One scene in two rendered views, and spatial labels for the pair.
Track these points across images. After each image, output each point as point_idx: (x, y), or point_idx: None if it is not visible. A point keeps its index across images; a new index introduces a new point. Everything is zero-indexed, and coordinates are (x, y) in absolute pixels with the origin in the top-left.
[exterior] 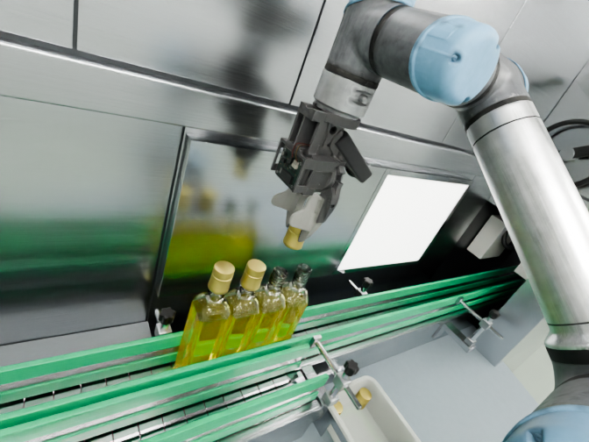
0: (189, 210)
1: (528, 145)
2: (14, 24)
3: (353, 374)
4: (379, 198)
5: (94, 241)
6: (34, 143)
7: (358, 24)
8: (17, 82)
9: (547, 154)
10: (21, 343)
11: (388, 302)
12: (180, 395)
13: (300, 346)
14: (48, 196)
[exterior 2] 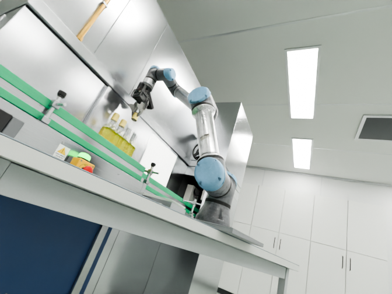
0: (101, 106)
1: (184, 90)
2: (84, 45)
3: (154, 164)
4: (150, 142)
5: (69, 102)
6: (73, 67)
7: (152, 70)
8: (82, 52)
9: (186, 91)
10: None
11: None
12: None
13: None
14: (67, 81)
